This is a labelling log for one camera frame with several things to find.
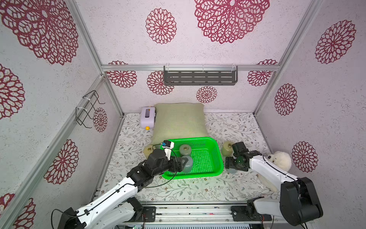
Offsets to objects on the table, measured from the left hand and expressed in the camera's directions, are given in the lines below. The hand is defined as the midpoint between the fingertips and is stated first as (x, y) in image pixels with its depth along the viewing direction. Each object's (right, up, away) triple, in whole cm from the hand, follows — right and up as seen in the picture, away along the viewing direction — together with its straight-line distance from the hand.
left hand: (181, 160), depth 75 cm
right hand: (+31, -5, +14) cm, 34 cm away
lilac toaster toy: (-25, +25, +31) cm, 47 cm away
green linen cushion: (-2, +22, +30) cm, 38 cm away
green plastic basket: (+17, -2, +22) cm, 28 cm away
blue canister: (+32, -10, +14) cm, 36 cm away
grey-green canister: (+2, +3, +13) cm, 14 cm away
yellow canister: (+29, +4, +15) cm, 33 cm away
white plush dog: (+52, 0, -2) cm, 52 cm away
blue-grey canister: (+4, -6, +9) cm, 12 cm away
